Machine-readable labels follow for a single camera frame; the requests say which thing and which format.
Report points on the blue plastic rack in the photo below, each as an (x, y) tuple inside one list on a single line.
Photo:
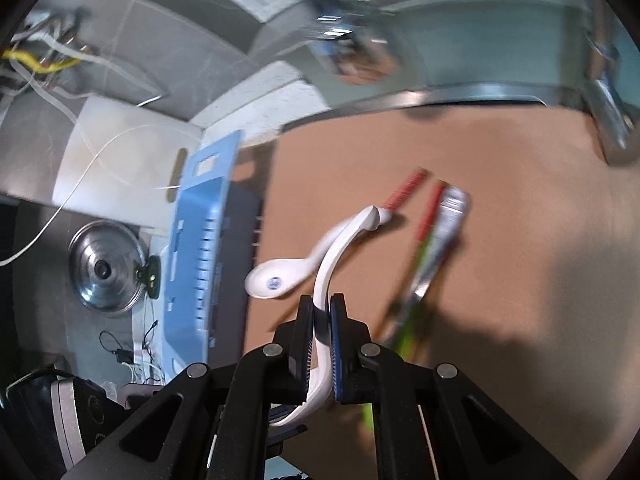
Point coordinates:
[(195, 240)]

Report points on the brown board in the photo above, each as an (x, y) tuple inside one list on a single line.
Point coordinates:
[(500, 210)]

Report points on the dark grey tray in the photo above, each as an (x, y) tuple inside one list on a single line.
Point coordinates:
[(240, 240)]

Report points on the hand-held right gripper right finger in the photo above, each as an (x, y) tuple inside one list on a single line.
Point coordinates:
[(337, 350)]

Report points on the red wooden chopstick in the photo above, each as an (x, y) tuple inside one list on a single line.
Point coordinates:
[(405, 190), (431, 215)]

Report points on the small green scrubber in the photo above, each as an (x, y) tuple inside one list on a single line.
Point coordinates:
[(152, 276)]

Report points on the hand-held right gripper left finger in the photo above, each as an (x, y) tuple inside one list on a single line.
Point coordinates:
[(306, 350)]

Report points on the black electric appliance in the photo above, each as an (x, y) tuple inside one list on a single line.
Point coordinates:
[(30, 410)]

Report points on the white ceramic spoon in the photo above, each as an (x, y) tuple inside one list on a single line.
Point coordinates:
[(325, 270)]

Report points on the chrome faucet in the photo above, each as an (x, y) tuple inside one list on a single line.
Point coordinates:
[(612, 115)]

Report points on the steel pot lid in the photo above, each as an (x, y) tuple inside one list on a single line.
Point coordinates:
[(105, 270)]

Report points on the metal spoon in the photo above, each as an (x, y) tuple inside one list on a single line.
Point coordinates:
[(450, 220)]

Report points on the white spoon with blue mark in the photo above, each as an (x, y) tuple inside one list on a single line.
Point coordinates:
[(265, 277)]

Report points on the white cutting board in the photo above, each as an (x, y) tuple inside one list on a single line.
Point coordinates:
[(125, 160)]

